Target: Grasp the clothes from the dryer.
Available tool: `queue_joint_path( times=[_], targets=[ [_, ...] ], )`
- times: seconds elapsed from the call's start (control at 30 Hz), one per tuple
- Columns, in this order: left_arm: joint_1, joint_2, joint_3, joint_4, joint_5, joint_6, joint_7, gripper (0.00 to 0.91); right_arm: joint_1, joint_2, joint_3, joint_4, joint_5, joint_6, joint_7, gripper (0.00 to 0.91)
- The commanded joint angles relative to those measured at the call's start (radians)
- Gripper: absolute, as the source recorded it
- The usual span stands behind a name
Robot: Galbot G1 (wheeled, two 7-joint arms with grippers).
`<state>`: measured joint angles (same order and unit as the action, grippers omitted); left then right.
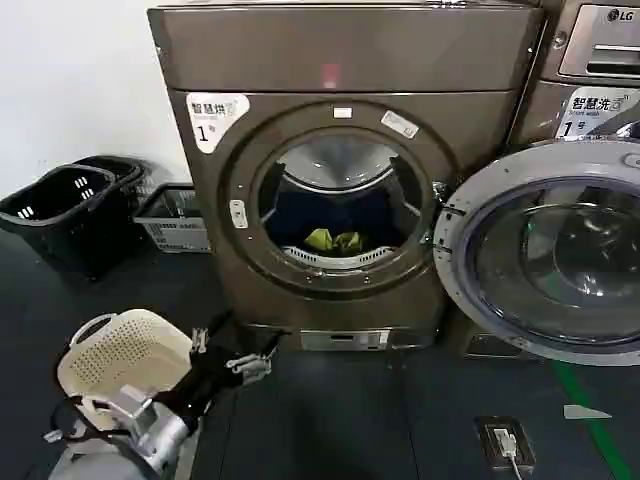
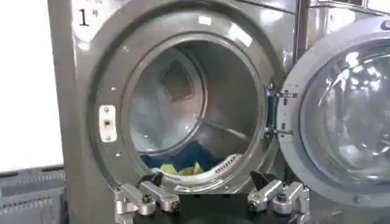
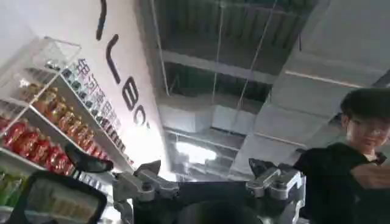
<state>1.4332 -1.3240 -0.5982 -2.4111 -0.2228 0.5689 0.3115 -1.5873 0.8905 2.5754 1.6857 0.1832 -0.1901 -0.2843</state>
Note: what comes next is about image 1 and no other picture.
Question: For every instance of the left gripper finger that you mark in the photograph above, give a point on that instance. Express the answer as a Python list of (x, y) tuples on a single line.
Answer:
[(252, 367), (202, 342)]

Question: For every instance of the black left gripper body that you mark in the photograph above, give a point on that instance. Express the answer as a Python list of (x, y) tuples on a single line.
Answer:
[(207, 380)]

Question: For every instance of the cream perforated laundry basket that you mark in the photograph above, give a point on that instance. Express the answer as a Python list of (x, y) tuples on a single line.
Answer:
[(125, 350)]

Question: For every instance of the yellow-green cloth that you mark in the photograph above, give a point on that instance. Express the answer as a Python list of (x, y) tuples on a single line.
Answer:
[(335, 241)]

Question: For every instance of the black plastic laundry basket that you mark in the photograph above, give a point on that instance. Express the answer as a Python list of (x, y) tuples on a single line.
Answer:
[(127, 172), (65, 220)]

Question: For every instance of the white number sticker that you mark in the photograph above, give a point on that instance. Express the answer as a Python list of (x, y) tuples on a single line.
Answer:
[(215, 120)]

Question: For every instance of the floor power socket box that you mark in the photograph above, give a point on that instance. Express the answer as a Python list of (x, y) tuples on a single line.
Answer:
[(502, 440)]

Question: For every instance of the round glass dryer door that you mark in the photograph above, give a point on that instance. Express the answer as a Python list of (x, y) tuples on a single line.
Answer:
[(545, 260)]

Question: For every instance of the grey-brown front-load dryer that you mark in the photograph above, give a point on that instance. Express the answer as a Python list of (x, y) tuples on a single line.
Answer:
[(350, 50)]

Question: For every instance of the green floor tape strip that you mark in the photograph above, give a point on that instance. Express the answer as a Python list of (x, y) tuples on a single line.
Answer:
[(585, 400)]

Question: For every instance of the grey tape scrap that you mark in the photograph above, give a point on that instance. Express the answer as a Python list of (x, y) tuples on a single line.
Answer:
[(585, 412)]

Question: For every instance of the grey washing machine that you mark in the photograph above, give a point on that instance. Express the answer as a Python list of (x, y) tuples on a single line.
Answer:
[(555, 100)]

